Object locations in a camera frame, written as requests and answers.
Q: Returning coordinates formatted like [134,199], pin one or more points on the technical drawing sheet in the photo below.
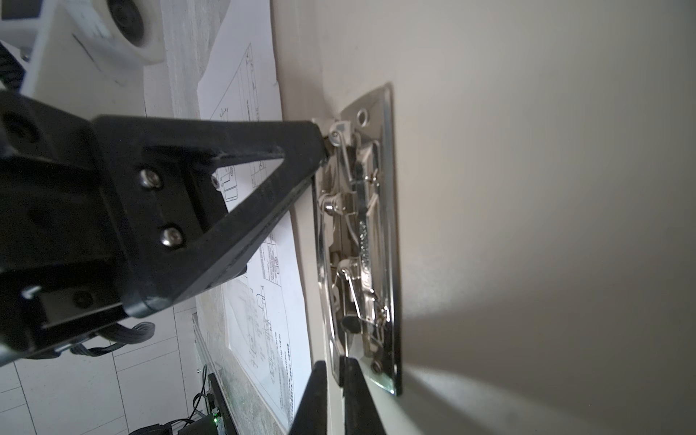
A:
[264,310]

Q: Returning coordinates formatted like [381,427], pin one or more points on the beige cardboard folder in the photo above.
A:
[545,177]

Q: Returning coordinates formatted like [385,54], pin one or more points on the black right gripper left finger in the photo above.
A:
[311,418]

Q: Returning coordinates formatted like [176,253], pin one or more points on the metal folder clip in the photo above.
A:
[356,239]

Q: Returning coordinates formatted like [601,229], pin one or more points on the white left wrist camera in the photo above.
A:
[60,51]

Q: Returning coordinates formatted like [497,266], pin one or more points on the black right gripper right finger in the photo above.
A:
[360,413]

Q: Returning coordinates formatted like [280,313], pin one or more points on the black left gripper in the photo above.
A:
[122,216]

